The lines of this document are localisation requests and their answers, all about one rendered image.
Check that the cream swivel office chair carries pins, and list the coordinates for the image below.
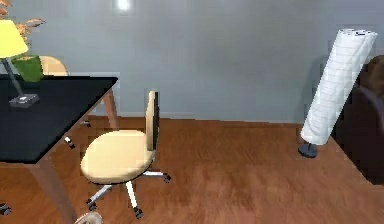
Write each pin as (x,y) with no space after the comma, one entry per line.
(53,66)
(116,155)

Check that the black top wooden leg table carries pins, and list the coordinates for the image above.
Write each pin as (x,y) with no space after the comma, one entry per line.
(50,113)

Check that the white paper floor lamp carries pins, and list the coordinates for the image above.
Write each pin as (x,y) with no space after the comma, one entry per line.
(336,86)

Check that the house plant in green pot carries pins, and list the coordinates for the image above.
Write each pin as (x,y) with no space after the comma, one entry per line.
(30,68)

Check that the dark brown armchair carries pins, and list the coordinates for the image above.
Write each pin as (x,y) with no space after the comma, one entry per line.
(363,123)

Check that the yellow shade table lamp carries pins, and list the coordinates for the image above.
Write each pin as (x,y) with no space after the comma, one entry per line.
(10,40)

